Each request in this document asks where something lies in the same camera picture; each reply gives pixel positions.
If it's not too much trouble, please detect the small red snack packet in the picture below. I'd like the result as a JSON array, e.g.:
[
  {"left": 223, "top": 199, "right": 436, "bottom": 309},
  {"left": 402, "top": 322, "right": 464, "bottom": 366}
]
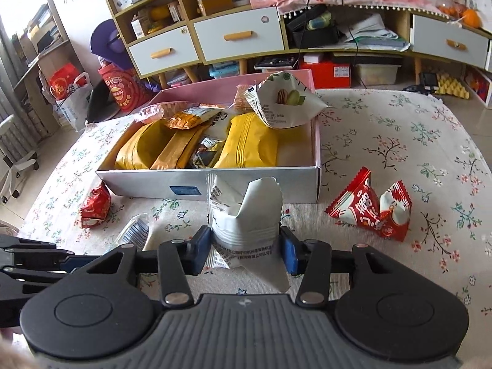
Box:
[{"left": 80, "top": 182, "right": 112, "bottom": 230}]

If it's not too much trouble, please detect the red printed gift bag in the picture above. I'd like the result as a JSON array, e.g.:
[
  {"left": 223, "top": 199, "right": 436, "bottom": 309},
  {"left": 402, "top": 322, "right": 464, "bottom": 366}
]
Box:
[{"left": 98, "top": 63, "right": 154, "bottom": 113}]

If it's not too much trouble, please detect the white office chair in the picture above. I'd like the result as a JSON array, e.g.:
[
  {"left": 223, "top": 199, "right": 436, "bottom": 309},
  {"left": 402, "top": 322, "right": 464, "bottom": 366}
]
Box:
[{"left": 0, "top": 115, "right": 39, "bottom": 204}]

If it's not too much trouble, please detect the yellow snack packet blue label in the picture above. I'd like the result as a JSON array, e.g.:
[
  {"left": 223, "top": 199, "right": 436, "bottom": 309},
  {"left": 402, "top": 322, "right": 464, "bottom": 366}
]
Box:
[{"left": 212, "top": 113, "right": 279, "bottom": 170}]

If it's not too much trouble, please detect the black storage case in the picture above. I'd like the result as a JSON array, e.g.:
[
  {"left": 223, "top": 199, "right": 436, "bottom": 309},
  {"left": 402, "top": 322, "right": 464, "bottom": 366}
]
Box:
[{"left": 286, "top": 6, "right": 341, "bottom": 49}]

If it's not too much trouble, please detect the clear storage box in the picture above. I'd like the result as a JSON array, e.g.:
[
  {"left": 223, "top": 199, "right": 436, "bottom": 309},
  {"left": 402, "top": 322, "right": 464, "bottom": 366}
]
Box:
[{"left": 167, "top": 71, "right": 191, "bottom": 87}]

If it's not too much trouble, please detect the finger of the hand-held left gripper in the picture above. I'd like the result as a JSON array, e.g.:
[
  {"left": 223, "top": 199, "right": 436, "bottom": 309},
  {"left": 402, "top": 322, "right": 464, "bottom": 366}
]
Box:
[
  {"left": 0, "top": 234, "right": 76, "bottom": 274},
  {"left": 0, "top": 273, "right": 64, "bottom": 312}
]

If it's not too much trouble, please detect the red toy box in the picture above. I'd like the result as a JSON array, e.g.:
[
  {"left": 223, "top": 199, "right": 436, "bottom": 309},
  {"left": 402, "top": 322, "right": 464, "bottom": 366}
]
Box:
[{"left": 463, "top": 67, "right": 492, "bottom": 108}]

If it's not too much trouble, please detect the black handheld device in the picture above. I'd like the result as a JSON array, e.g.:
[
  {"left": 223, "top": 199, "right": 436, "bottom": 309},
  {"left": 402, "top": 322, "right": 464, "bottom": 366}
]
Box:
[{"left": 403, "top": 72, "right": 439, "bottom": 93}]

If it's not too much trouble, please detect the clear plastic bin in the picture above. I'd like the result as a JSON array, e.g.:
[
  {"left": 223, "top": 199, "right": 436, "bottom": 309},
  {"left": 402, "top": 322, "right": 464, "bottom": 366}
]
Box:
[{"left": 351, "top": 63, "right": 400, "bottom": 86}]

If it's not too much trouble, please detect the yellow round item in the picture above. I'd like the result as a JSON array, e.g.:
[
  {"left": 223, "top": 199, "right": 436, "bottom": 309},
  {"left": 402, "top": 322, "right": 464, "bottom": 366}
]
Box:
[{"left": 149, "top": 6, "right": 170, "bottom": 33}]

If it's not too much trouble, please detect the floral table cloth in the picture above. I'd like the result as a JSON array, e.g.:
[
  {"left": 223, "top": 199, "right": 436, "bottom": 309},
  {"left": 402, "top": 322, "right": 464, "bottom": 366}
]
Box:
[{"left": 17, "top": 88, "right": 492, "bottom": 354}]

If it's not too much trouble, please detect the white paper bag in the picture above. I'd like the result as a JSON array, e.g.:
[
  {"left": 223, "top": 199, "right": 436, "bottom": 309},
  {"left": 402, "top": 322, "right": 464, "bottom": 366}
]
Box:
[{"left": 56, "top": 71, "right": 93, "bottom": 131}]

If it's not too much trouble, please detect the white orange snack packet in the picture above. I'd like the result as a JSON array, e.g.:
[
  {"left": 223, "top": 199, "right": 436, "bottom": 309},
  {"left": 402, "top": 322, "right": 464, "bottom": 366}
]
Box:
[{"left": 165, "top": 107, "right": 221, "bottom": 130}]

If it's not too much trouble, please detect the open white drawer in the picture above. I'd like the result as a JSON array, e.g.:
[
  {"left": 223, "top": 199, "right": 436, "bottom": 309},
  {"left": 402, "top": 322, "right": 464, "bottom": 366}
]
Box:
[{"left": 411, "top": 13, "right": 492, "bottom": 72}]

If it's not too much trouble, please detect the white nut print packet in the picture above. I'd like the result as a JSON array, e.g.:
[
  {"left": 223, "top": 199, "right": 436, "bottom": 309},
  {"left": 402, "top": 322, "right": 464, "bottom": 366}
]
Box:
[{"left": 256, "top": 71, "right": 329, "bottom": 129}]

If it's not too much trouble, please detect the large orange fruit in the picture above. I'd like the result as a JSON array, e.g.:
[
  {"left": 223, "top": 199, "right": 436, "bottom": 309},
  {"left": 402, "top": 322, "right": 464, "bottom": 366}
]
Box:
[{"left": 461, "top": 8, "right": 482, "bottom": 28}]

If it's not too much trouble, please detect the yellow egg tray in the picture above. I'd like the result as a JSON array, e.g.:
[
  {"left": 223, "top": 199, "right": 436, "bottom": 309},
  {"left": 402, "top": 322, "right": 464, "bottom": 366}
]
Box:
[{"left": 436, "top": 73, "right": 471, "bottom": 98}]

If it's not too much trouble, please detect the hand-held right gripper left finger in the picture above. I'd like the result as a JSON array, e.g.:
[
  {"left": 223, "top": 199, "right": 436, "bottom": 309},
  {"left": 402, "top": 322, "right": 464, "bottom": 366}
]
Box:
[{"left": 73, "top": 225, "right": 212, "bottom": 309}]

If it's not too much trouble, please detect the red triangular snack packet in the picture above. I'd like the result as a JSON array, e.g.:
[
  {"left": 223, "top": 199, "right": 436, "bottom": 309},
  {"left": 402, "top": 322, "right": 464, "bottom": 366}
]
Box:
[{"left": 325, "top": 166, "right": 373, "bottom": 227}]

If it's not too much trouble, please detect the red cardboard box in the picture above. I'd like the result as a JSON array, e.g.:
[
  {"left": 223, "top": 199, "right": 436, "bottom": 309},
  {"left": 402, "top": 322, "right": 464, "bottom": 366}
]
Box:
[{"left": 300, "top": 59, "right": 351, "bottom": 89}]

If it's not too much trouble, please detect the red white snack packet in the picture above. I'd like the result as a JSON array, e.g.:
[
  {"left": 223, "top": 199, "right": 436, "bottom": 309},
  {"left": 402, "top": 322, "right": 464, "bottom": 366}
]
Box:
[{"left": 361, "top": 180, "right": 413, "bottom": 244}]

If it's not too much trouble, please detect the pile of white papers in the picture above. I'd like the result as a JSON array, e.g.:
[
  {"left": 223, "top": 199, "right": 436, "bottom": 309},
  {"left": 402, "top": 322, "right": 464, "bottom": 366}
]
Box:
[{"left": 342, "top": 13, "right": 411, "bottom": 51}]

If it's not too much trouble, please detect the wide white drawer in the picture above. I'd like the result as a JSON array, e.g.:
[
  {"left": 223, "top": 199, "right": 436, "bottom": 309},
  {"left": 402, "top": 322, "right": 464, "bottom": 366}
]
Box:
[{"left": 192, "top": 6, "right": 286, "bottom": 64}]

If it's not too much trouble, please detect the red plastic bag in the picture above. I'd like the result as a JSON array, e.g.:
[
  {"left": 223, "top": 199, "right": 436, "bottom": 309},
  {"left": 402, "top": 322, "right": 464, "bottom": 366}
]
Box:
[{"left": 49, "top": 63, "right": 79, "bottom": 98}]

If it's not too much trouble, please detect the pink white cardboard box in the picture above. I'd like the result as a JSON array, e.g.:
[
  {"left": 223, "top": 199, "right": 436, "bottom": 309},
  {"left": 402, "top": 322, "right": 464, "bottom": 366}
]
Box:
[{"left": 95, "top": 68, "right": 322, "bottom": 204}]

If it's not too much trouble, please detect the pink checkered snack packet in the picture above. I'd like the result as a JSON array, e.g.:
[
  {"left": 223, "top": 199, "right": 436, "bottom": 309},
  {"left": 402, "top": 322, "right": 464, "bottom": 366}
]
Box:
[{"left": 234, "top": 84, "right": 263, "bottom": 111}]

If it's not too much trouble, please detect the clear box blue lid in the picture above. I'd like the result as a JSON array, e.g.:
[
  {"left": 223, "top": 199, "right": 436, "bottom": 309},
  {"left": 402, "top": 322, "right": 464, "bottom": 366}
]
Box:
[{"left": 208, "top": 61, "right": 241, "bottom": 79}]

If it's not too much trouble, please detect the clear bag of small oranges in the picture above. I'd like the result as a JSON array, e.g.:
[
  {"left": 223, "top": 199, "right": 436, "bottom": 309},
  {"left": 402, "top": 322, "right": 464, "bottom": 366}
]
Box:
[{"left": 438, "top": 0, "right": 467, "bottom": 18}]

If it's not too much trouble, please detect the black tool tray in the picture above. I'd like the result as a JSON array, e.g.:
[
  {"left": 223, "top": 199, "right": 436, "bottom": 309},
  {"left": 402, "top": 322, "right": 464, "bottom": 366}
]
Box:
[{"left": 254, "top": 57, "right": 298, "bottom": 68}]

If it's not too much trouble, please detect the purple hat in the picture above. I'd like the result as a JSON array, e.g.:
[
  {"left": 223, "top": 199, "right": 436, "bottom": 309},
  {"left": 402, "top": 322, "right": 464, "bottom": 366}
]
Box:
[{"left": 90, "top": 19, "right": 133, "bottom": 70}]

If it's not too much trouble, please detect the black power cable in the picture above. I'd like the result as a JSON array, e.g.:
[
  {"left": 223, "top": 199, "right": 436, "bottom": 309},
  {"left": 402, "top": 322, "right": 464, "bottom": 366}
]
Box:
[
  {"left": 332, "top": 0, "right": 366, "bottom": 88},
  {"left": 298, "top": 0, "right": 313, "bottom": 60}
]

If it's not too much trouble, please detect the dark brown snack packet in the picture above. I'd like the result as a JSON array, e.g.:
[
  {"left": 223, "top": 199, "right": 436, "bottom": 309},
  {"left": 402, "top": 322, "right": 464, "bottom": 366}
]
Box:
[{"left": 188, "top": 111, "right": 232, "bottom": 170}]

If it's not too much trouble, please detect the green blue pouch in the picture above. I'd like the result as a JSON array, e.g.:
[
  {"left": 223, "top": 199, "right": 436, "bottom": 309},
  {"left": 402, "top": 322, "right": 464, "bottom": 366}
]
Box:
[{"left": 307, "top": 11, "right": 331, "bottom": 29}]

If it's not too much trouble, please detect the white carton box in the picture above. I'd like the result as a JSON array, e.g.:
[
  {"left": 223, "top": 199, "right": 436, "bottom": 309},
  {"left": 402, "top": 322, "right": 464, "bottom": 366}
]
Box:
[{"left": 131, "top": 15, "right": 149, "bottom": 39}]

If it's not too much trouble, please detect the orange brown snack packet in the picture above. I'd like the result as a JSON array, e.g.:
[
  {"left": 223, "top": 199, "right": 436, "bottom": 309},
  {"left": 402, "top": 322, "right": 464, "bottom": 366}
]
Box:
[{"left": 149, "top": 127, "right": 210, "bottom": 170}]

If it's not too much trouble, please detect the yellow ridged snack packet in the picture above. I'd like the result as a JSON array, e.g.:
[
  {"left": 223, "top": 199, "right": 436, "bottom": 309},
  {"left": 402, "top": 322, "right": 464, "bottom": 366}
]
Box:
[{"left": 114, "top": 120, "right": 175, "bottom": 170}]

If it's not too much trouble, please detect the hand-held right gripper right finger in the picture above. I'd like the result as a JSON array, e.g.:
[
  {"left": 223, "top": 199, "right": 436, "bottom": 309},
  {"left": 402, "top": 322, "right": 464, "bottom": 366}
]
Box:
[{"left": 280, "top": 225, "right": 415, "bottom": 305}]

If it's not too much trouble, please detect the blue striped white packet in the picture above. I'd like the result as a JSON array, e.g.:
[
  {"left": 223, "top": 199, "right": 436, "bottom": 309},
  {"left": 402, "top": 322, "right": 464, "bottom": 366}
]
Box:
[{"left": 116, "top": 214, "right": 150, "bottom": 247}]

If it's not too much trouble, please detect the small white drawer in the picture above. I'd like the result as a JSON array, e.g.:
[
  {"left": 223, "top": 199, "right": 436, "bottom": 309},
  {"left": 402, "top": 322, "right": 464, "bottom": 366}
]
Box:
[{"left": 128, "top": 24, "right": 201, "bottom": 77}]

